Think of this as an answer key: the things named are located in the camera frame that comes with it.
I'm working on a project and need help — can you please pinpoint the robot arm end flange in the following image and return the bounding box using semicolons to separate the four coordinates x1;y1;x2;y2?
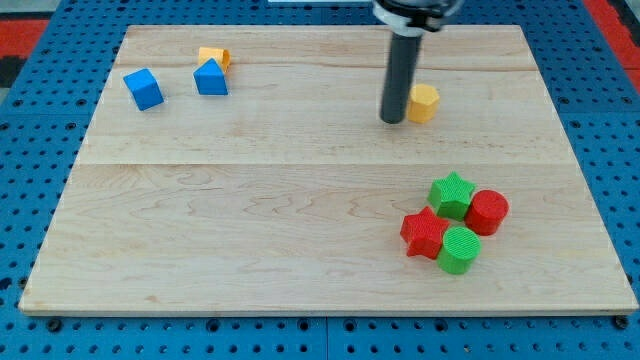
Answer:
372;0;465;37

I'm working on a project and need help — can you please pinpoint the blue triangle block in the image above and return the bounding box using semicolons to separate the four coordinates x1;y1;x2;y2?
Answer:
193;59;228;96

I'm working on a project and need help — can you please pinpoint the blue cube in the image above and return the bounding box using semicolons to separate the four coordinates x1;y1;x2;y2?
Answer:
123;68;164;111

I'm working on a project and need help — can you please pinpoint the wooden board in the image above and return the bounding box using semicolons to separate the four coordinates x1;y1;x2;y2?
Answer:
19;25;638;317

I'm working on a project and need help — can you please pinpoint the red star block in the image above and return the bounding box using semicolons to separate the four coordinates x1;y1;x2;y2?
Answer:
400;207;450;260

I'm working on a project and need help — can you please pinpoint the green star block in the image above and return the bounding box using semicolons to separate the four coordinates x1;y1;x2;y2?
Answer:
427;171;476;221

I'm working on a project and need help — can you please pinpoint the yellow hexagon block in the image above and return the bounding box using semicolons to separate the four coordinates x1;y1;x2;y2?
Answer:
406;84;440;123

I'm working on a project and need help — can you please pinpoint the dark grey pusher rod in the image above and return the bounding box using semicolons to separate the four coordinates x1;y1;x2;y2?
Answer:
379;33;422;124

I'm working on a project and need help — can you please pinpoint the green cylinder block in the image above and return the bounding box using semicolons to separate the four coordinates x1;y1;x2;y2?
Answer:
436;226;482;275

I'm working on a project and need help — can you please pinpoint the yellow pentagon block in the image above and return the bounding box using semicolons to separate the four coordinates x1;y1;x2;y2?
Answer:
198;47;231;74

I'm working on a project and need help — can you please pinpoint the red cylinder block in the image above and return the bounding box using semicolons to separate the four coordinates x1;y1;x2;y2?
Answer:
464;190;510;236

